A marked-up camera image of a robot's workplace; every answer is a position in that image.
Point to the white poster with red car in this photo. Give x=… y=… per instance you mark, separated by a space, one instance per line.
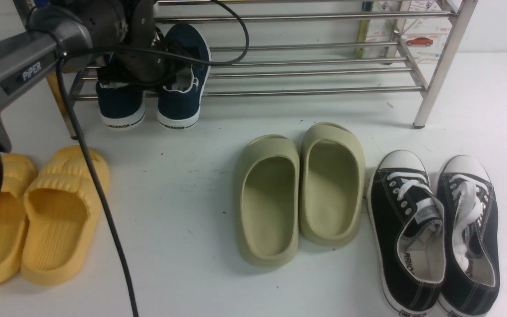
x=424 y=36

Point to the navy canvas shoe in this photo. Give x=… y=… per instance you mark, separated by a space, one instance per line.
x=122 y=106
x=179 y=99

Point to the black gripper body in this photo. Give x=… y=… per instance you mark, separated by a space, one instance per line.
x=143 y=63

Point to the left yellow slipper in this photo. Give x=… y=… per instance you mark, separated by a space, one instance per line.
x=19 y=172

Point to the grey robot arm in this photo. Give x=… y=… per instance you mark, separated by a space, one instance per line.
x=73 y=33

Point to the left black canvas sneaker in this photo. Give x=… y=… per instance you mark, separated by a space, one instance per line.
x=408 y=223

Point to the black canvas sneaker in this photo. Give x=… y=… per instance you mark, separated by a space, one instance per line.
x=472 y=272
x=408 y=223

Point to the stainless steel shoe rack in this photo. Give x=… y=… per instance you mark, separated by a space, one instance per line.
x=69 y=88

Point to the right yellow slipper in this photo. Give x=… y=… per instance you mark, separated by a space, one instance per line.
x=63 y=209

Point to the left beige slipper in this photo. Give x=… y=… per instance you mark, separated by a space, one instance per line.
x=266 y=183

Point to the beige slipper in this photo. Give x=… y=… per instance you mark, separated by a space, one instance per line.
x=266 y=183
x=332 y=184

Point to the right beige slipper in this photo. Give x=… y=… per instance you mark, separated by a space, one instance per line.
x=332 y=184

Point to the yellow slipper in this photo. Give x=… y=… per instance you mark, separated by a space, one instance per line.
x=19 y=172
x=63 y=209

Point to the right black canvas sneaker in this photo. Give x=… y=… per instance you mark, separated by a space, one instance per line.
x=472 y=272

